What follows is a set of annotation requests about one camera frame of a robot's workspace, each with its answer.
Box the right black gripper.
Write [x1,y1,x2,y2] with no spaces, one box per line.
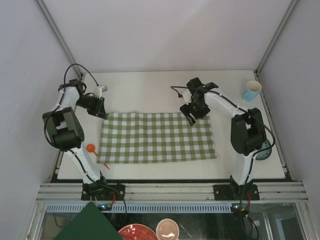
[180,98,210,127]

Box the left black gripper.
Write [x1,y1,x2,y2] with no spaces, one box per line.
[75,95,108,120]

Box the green white checkered cloth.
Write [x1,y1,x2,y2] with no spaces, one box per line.
[97,112,217,164]

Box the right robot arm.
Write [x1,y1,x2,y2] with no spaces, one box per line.
[177,77,267,200]

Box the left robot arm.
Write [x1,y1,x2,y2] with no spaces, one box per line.
[42,79,108,185]

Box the orange plastic spoon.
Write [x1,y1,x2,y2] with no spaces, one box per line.
[86,143,99,163]

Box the light blue mug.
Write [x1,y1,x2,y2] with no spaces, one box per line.
[242,80,262,102]

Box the blue patterned plate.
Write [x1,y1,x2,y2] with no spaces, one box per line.
[256,139,272,161]

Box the green board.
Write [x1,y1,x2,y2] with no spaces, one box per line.
[54,202,123,240]

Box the pink bowl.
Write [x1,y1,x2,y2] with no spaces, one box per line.
[155,218,180,240]

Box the red plate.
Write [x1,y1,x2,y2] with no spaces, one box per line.
[118,223,158,240]

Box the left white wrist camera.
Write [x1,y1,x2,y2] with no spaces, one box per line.
[93,85,108,98]

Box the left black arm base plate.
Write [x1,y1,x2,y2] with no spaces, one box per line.
[81,183,125,201]

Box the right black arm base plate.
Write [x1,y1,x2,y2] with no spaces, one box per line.
[213,183,260,201]

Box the perforated grey cable tray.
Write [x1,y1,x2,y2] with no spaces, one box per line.
[46,202,233,214]

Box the aluminium frame rail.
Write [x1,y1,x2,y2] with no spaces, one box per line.
[36,182,309,203]

